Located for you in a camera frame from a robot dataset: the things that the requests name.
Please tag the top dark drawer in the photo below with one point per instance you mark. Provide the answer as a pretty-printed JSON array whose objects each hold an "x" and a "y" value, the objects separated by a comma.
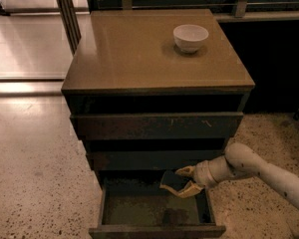
[{"x": 156, "y": 126}]

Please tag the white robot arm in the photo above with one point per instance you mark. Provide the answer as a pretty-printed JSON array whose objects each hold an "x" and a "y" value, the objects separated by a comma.
[{"x": 238, "y": 162}]

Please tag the dark drawer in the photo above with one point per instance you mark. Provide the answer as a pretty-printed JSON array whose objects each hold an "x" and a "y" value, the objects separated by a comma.
[
  {"x": 148, "y": 160},
  {"x": 156, "y": 126}
]

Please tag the open bottom drawer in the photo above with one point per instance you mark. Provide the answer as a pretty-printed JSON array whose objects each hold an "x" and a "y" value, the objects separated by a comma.
[{"x": 132, "y": 208}]

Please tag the middle dark drawer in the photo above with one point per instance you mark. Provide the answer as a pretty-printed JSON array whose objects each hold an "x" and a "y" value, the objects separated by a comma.
[{"x": 148, "y": 160}]

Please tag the brown drawer cabinet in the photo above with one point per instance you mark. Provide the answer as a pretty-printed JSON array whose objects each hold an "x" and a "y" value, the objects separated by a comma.
[{"x": 128, "y": 64}]

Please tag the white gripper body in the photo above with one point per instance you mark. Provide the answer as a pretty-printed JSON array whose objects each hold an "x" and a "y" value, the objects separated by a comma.
[{"x": 201, "y": 173}]

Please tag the white ceramic bowl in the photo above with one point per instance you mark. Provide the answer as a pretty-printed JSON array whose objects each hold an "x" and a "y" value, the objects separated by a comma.
[{"x": 189, "y": 38}]

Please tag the metal door frame post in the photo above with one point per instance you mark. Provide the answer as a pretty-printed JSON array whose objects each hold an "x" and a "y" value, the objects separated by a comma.
[{"x": 70, "y": 22}]

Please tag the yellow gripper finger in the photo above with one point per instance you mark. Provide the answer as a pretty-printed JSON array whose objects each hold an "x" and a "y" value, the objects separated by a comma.
[
  {"x": 187, "y": 171},
  {"x": 190, "y": 189}
]

